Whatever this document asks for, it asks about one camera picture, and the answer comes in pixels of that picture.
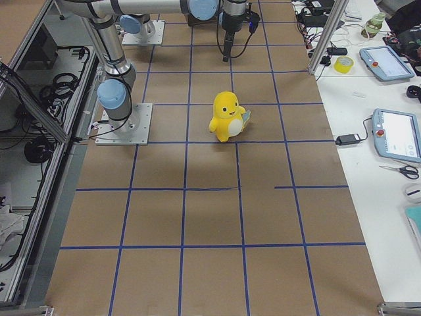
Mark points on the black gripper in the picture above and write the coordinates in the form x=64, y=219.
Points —
x=231, y=23

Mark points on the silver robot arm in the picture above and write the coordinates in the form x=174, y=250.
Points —
x=98, y=17

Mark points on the yellow plush dinosaur toy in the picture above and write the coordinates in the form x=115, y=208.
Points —
x=229, y=118

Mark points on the yellow tape roll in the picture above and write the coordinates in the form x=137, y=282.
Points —
x=343, y=64

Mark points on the green drink bottle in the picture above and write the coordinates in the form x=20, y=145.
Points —
x=373, y=25

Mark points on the grey teach pendant far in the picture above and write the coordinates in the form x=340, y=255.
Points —
x=385, y=64

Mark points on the grey teach pendant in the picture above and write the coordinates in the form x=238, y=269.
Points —
x=396, y=135
x=385, y=64

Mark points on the black power adapter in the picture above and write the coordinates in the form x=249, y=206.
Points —
x=347, y=139

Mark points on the grey teach pendant near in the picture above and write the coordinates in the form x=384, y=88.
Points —
x=396, y=135

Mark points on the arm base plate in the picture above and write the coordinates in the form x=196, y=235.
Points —
x=131, y=132
x=142, y=34

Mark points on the aluminium frame post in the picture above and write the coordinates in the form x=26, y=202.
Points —
x=327, y=33

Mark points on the aluminium side frame rack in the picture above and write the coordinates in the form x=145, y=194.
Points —
x=46, y=70

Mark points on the black handled scissors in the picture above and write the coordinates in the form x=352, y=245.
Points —
x=408, y=171

